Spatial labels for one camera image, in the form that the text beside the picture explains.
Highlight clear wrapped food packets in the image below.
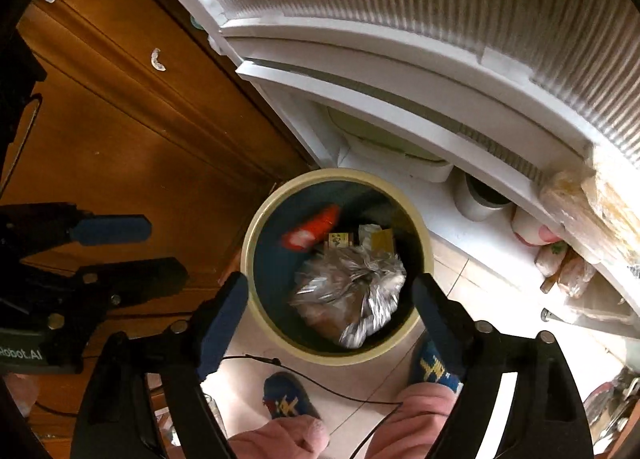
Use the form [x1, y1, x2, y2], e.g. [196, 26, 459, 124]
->
[534, 240, 598, 299]

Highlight blue slipper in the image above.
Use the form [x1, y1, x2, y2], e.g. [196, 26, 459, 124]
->
[409, 336, 464, 396]
[262, 371, 322, 421]

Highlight left blue slipper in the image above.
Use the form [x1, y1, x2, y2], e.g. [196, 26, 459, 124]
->
[262, 371, 322, 421]

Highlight brown wooden cabinet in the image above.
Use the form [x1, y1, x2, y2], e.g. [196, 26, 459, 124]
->
[0, 0, 314, 440]

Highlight pink white cup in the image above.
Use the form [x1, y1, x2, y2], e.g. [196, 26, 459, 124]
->
[510, 208, 563, 246]

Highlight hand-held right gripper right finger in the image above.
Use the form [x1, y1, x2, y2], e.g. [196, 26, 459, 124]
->
[412, 273, 598, 459]

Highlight orange white paper wrapper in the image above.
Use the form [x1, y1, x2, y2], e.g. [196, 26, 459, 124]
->
[357, 223, 397, 254]

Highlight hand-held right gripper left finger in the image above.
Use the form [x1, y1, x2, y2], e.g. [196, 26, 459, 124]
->
[70, 271, 249, 459]

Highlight person's pink trouser leg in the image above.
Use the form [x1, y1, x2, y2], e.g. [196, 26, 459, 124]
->
[229, 415, 330, 459]
[367, 381, 460, 459]

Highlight clear plastic bag of bread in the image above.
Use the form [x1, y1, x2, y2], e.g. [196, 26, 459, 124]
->
[539, 146, 640, 267]

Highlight red white printed carton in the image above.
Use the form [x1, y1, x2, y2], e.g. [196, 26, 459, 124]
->
[281, 204, 342, 253]

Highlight white refrigerator door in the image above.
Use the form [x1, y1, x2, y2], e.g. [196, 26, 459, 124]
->
[117, 0, 640, 290]

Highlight grey white cup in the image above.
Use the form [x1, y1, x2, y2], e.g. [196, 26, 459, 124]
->
[454, 173, 512, 223]

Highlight round beige bin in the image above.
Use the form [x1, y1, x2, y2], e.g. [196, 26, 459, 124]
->
[240, 168, 434, 368]

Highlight pale green lidded container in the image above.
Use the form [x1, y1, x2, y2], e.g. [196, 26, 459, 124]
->
[326, 106, 455, 183]

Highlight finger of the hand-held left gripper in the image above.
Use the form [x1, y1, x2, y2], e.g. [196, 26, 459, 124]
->
[30, 257, 189, 313]
[0, 204, 152, 255]

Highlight right blue slipper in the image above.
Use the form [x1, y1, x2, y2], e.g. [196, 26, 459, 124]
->
[409, 336, 464, 396]

